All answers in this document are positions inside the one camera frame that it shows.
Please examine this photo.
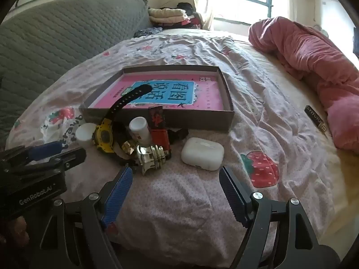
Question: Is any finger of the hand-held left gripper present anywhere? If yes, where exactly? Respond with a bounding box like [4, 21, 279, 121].
[0, 141, 63, 169]
[6, 147, 87, 174]

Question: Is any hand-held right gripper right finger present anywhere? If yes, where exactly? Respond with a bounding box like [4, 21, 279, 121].
[219, 166, 341, 269]

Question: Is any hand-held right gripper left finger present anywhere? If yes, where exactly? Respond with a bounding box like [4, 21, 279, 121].
[39, 165, 134, 269]

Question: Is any white round lid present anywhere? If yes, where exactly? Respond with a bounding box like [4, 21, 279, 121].
[75, 123, 96, 148]

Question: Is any yellow and black wristwatch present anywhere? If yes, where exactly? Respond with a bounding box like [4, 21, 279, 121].
[92, 84, 153, 157]

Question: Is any white earbuds case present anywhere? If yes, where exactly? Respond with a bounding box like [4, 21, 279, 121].
[181, 137, 225, 171]

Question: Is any gold metal ornament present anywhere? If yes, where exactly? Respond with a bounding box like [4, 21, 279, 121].
[136, 144, 171, 176]

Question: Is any small white bottle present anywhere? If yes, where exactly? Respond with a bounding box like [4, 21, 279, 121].
[129, 117, 152, 146]

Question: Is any red and black lighter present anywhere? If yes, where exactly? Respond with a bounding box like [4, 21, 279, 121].
[149, 105, 171, 158]

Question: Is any shallow brown cardboard box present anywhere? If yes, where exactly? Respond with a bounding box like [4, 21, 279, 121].
[79, 65, 234, 133]

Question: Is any black hair claw clip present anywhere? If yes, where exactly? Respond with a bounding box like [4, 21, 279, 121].
[168, 128, 189, 144]

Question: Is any person's left hand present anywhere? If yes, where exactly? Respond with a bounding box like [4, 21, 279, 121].
[0, 217, 28, 247]

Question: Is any strawberry printed bed sheet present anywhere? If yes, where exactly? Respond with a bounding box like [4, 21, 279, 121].
[6, 29, 340, 269]

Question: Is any grey quilted headboard cover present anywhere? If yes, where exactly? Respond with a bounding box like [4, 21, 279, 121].
[0, 0, 150, 143]

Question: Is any black gold tube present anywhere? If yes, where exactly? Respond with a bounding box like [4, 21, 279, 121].
[304, 105, 327, 132]

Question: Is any beige mattress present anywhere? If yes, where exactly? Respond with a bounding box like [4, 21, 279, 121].
[244, 41, 359, 230]

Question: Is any dark floral cloth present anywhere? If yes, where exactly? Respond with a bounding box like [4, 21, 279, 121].
[133, 27, 164, 38]

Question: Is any pink blanket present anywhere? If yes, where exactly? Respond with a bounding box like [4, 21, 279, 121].
[248, 17, 359, 150]

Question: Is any stack of folded clothes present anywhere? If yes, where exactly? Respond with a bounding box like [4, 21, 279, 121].
[148, 2, 203, 30]

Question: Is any white fan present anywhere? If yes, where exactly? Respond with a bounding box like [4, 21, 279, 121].
[313, 25, 329, 38]

